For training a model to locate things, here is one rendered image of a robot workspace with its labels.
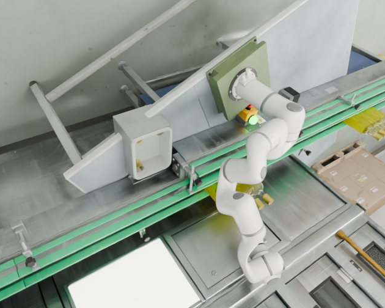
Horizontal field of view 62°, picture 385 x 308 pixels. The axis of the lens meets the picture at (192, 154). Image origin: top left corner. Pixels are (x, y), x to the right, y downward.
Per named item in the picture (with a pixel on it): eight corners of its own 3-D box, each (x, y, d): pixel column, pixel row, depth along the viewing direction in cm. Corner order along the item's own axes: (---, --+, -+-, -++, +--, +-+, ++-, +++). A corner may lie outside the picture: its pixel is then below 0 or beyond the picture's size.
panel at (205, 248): (63, 288, 125) (98, 376, 106) (62, 285, 123) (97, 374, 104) (241, 194, 165) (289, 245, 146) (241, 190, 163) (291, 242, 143)
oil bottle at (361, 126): (335, 117, 198) (375, 144, 182) (338, 109, 194) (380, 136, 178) (340, 114, 201) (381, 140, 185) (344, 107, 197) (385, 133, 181)
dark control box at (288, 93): (274, 102, 172) (285, 110, 168) (278, 89, 167) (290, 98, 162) (285, 98, 176) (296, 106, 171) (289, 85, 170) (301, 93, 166)
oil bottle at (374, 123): (341, 114, 201) (381, 140, 185) (344, 107, 197) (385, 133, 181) (346, 111, 203) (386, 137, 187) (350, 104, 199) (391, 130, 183)
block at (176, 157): (170, 169, 145) (178, 179, 141) (170, 154, 138) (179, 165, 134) (176, 167, 146) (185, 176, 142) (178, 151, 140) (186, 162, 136)
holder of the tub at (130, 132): (126, 175, 140) (134, 187, 136) (121, 127, 121) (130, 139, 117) (160, 161, 148) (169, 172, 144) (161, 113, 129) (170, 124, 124)
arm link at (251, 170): (242, 132, 114) (216, 152, 107) (273, 131, 104) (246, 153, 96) (255, 165, 119) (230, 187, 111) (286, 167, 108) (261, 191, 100)
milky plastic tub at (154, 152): (125, 168, 136) (134, 181, 131) (121, 128, 121) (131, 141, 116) (161, 154, 144) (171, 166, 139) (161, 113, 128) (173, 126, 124)
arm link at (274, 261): (261, 276, 108) (286, 264, 109) (247, 248, 115) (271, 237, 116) (265, 289, 120) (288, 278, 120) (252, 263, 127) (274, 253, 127)
